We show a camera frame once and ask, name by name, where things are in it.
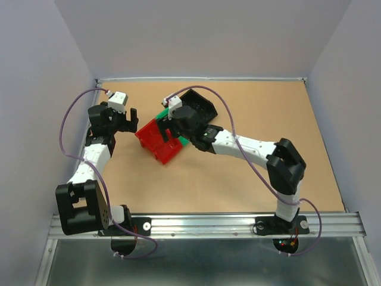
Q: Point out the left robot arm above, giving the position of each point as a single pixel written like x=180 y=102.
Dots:
x=81 y=204

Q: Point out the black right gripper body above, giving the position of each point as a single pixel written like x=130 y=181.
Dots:
x=177 y=130

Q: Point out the green plastic bin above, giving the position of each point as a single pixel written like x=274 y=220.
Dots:
x=161 y=115

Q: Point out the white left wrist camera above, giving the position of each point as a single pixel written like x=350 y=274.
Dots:
x=117 y=101

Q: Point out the aluminium mounting rail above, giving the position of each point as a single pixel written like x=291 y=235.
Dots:
x=239 y=225

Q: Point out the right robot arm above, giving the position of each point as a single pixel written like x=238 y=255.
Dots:
x=281 y=160

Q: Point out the red plastic bin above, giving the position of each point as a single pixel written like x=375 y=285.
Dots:
x=150 y=138

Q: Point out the black plastic bin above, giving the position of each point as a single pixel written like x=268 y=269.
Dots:
x=202 y=107

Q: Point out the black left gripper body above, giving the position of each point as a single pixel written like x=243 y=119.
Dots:
x=117 y=120

